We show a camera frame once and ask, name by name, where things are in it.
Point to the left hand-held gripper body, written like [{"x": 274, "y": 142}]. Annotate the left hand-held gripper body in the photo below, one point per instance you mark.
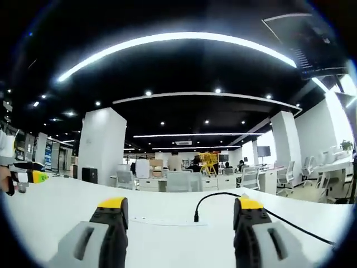
[{"x": 6, "y": 148}]

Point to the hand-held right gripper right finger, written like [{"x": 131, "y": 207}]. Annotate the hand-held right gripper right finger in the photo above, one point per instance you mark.
[{"x": 265, "y": 245}]

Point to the black box cabinet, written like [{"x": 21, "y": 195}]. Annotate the black box cabinet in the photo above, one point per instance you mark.
[{"x": 89, "y": 176}]

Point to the monitor on stand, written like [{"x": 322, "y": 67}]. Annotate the monitor on stand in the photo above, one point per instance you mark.
[{"x": 263, "y": 151}]

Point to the yellow cart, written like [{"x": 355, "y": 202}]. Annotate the yellow cart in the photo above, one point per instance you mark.
[{"x": 209, "y": 162}]

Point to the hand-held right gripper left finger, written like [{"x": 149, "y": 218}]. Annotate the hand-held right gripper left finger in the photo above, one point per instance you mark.
[{"x": 92, "y": 245}]

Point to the white desk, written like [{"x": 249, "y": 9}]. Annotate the white desk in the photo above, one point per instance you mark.
[{"x": 173, "y": 248}]

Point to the white-edged ceiling panel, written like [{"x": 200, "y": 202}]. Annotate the white-edged ceiling panel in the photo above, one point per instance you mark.
[{"x": 206, "y": 95}]

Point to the blue standing banner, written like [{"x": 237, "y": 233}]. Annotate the blue standing banner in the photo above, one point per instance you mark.
[{"x": 48, "y": 156}]

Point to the hanging dark screen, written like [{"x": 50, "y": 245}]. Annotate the hanging dark screen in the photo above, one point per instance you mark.
[{"x": 315, "y": 44}]

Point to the wooden cabinet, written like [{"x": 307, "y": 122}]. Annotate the wooden cabinet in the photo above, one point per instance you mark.
[{"x": 156, "y": 168}]

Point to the green potted plant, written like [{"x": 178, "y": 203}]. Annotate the green potted plant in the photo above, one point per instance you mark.
[{"x": 346, "y": 145}]

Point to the long curved ceiling light strip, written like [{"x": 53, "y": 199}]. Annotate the long curved ceiling light strip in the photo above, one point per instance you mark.
[{"x": 178, "y": 36}]

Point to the person's left hand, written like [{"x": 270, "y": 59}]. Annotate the person's left hand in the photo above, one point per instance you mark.
[{"x": 4, "y": 178}]

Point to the white desk USB port strip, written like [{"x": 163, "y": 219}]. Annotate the white desk USB port strip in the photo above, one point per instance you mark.
[{"x": 167, "y": 222}]

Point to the row of white office chairs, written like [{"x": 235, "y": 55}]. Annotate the row of white office chairs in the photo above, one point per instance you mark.
[{"x": 178, "y": 181}]

